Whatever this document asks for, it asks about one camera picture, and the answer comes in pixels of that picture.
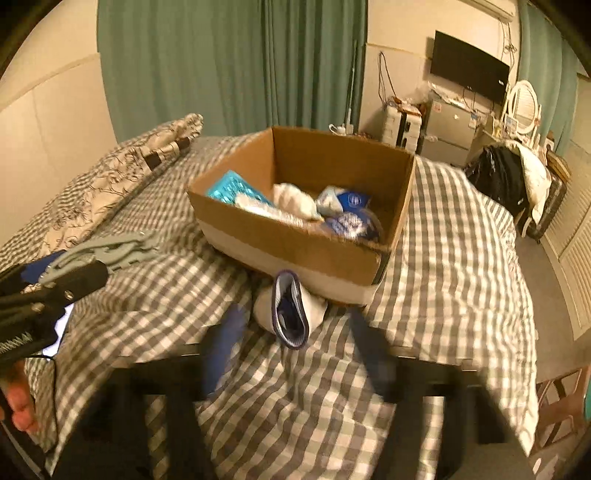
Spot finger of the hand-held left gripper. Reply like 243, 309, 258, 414
0, 251, 66, 289
41, 263, 110, 303

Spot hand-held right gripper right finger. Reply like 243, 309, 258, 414
353, 314, 532, 480

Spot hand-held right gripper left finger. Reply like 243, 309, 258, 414
51, 309, 247, 480

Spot grey garment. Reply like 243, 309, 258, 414
39, 231, 160, 283

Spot white sock with blue trim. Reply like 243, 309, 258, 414
253, 269, 327, 350

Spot cardboard box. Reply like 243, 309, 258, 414
187, 126, 416, 306

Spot blue white sock bundle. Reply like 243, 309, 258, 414
323, 210, 385, 244

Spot teal pill blister pack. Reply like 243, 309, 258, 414
205, 171, 274, 208

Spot person's left hand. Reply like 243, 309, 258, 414
0, 360, 41, 435

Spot floral quilt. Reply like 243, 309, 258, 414
0, 113, 204, 274

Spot wooden stool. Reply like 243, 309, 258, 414
531, 367, 591, 462

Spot white suitcase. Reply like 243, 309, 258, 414
381, 105, 424, 151

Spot white louvred wardrobe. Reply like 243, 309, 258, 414
538, 138, 591, 343

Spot dark suitcase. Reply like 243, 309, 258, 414
524, 161, 568, 243

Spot white jacket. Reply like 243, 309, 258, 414
501, 138, 553, 223

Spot silver fridge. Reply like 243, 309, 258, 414
418, 90, 485, 163

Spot green curtain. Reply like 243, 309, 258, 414
97, 0, 278, 145
517, 0, 583, 154
263, 0, 368, 134

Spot dressing table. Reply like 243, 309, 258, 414
466, 115, 555, 158

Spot clear plastic bag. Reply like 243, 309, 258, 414
406, 83, 437, 110

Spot white pole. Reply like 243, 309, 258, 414
330, 39, 359, 136

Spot white oval mirror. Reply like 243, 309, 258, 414
505, 79, 542, 137

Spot black television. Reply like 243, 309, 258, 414
430, 31, 511, 105

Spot wall cable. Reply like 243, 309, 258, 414
378, 51, 399, 108

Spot air conditioner cable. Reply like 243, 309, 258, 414
501, 18, 519, 66

